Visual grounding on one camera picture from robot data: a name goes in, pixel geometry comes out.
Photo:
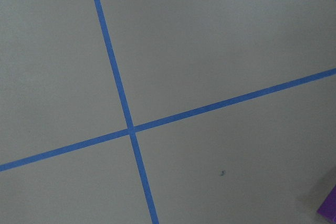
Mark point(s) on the purple curved block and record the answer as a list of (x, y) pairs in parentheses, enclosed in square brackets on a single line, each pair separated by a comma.
[(328, 208)]

